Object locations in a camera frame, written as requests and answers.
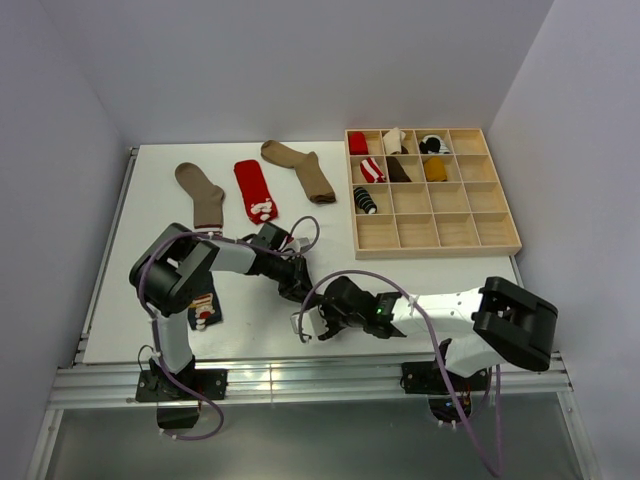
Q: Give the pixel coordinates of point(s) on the tan brown sock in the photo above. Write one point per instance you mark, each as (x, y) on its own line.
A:
(306, 166)

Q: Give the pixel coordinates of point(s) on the rolled mustard yellow sock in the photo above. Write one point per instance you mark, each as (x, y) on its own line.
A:
(434, 169)

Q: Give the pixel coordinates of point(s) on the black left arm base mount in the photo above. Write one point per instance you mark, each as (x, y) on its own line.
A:
(154, 387)

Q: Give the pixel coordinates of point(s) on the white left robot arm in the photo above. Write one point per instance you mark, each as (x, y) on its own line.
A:
(174, 284)

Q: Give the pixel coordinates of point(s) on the black white striped sock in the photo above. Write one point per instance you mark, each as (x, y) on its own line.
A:
(364, 202)

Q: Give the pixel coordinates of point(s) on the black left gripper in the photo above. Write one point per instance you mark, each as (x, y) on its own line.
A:
(298, 285)

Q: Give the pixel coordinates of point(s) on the wooden compartment tray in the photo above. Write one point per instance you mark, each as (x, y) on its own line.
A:
(468, 215)

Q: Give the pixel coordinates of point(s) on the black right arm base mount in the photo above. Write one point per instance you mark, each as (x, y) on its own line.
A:
(425, 378)

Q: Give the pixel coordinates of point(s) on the aluminium front rail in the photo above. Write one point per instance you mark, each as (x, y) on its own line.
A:
(292, 381)

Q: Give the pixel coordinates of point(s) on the rolled black white sock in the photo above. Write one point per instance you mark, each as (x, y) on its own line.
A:
(433, 144)

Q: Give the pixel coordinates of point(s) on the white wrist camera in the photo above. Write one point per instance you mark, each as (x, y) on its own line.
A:
(297, 246)
(308, 325)

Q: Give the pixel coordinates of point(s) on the red sock with white print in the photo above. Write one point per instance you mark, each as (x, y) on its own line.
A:
(258, 202)

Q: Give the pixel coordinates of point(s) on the rolled dark brown sock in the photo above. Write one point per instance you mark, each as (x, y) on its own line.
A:
(396, 171)

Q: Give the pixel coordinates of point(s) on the rolled cream sock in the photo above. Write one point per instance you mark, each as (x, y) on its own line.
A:
(393, 142)

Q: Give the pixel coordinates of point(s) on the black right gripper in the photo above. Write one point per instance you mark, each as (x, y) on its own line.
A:
(325, 307)

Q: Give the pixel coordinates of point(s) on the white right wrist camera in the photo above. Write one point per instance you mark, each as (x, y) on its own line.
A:
(308, 325)

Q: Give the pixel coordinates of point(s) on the navy patterned sock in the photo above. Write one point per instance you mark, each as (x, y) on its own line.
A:
(205, 309)

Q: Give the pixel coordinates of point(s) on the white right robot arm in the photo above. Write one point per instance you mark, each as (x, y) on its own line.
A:
(496, 323)

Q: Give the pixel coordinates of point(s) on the brown sock with striped cuff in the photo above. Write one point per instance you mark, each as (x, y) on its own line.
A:
(207, 197)

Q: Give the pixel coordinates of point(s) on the rolled red white striped sock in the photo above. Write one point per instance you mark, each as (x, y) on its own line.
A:
(371, 171)

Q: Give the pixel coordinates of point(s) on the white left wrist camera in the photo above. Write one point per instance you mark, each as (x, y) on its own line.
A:
(297, 246)

